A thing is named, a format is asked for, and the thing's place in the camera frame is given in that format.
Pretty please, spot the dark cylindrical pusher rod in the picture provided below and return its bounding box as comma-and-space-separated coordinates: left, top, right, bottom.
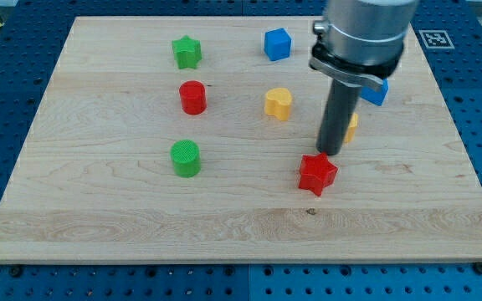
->
316, 79, 362, 156

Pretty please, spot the red star block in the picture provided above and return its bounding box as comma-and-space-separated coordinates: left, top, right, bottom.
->
298, 152, 338, 196

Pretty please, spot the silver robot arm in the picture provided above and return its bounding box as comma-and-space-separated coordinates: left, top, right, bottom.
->
309, 0, 418, 156

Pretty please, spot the blue block behind arm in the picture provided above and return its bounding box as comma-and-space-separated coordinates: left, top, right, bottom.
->
360, 79, 389, 106

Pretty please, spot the yellow heart block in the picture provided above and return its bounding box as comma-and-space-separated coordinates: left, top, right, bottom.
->
264, 88, 293, 121

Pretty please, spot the green star block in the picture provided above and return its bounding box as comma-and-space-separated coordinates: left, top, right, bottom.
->
172, 35, 202, 69

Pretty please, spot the yellow block behind rod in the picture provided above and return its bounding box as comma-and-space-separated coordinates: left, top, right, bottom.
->
343, 113, 359, 143

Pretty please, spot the blue cube block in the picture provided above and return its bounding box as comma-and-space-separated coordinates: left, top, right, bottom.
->
264, 28, 292, 61

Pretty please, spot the white fiducial marker tag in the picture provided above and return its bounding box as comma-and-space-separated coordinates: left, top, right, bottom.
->
419, 29, 454, 49

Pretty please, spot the red cylinder block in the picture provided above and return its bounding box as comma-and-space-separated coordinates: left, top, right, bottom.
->
179, 80, 207, 115

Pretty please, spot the green cylinder block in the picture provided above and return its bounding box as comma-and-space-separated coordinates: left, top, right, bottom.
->
170, 140, 201, 177

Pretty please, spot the wooden board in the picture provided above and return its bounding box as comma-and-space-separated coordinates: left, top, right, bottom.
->
0, 17, 482, 265

